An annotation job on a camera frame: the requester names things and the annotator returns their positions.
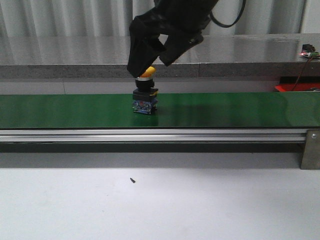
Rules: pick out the metal conveyor support bracket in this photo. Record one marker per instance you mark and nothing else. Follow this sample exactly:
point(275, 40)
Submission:
point(311, 153)

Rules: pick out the grey stone shelf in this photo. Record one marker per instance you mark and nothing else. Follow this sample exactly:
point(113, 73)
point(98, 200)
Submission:
point(77, 57)

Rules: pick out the green conveyor belt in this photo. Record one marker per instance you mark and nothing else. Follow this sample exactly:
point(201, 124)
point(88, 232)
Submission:
point(174, 110)

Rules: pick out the red plastic bin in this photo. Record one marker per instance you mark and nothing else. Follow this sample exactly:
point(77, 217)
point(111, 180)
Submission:
point(304, 84)

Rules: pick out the aluminium conveyor frame rail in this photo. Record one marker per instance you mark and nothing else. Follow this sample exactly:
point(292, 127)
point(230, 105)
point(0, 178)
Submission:
point(154, 135)

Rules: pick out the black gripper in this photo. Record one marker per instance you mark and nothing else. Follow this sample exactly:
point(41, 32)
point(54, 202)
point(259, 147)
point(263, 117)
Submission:
point(183, 22)

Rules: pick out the yellow mushroom push button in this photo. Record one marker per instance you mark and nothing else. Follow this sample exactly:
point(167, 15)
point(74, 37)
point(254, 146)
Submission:
point(144, 97)

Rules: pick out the grey pleated curtain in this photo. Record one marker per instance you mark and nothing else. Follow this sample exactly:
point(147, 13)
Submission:
point(111, 18)

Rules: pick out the small green circuit board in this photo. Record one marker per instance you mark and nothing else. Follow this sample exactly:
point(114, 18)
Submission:
point(309, 51)

